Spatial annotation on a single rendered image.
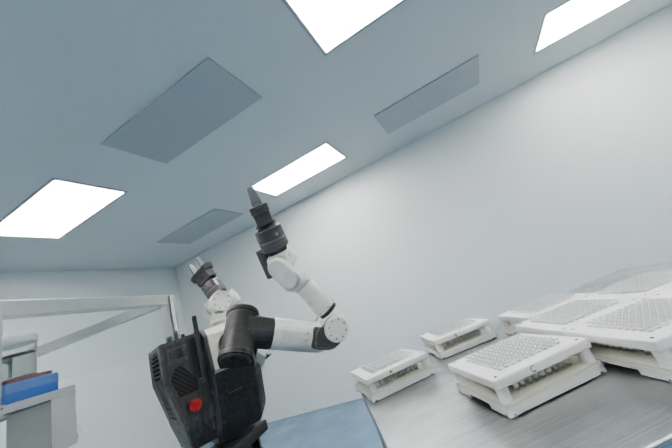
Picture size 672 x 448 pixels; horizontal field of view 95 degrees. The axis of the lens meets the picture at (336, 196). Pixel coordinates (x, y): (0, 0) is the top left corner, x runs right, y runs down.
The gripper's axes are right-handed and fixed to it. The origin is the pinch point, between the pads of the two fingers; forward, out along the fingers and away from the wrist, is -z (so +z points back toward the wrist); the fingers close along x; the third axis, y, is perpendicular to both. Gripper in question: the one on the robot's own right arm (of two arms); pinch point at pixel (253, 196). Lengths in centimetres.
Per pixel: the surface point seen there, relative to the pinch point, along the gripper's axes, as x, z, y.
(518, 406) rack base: -49, 61, 31
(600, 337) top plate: -50, 57, 55
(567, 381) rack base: -50, 62, 43
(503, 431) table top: -51, 60, 25
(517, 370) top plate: -47, 56, 35
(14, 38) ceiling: 89, -122, -76
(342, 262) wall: 335, 130, 79
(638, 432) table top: -67, 55, 37
